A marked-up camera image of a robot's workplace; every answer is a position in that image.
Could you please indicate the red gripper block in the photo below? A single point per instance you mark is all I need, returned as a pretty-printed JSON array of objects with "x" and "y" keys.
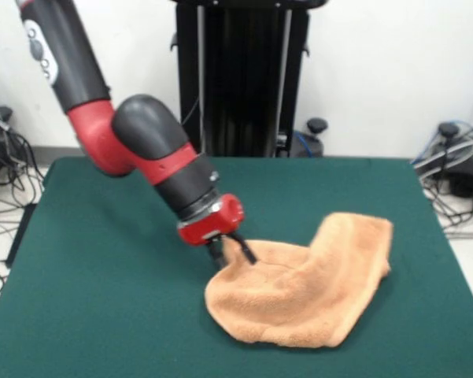
[{"x": 212, "y": 224}]

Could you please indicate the tan terry towel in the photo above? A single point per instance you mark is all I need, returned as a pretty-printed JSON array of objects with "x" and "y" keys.
[{"x": 299, "y": 291}]

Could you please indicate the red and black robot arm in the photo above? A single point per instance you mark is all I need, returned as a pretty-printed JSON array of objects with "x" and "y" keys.
[{"x": 122, "y": 130}]

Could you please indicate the dark green table cloth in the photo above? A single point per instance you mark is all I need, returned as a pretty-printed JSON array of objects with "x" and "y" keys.
[{"x": 102, "y": 275}]

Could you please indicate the grey floor stand base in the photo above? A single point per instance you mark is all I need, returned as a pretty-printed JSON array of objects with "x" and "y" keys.
[{"x": 462, "y": 175}]

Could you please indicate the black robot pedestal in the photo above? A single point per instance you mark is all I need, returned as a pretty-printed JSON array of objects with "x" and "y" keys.
[{"x": 240, "y": 78}]

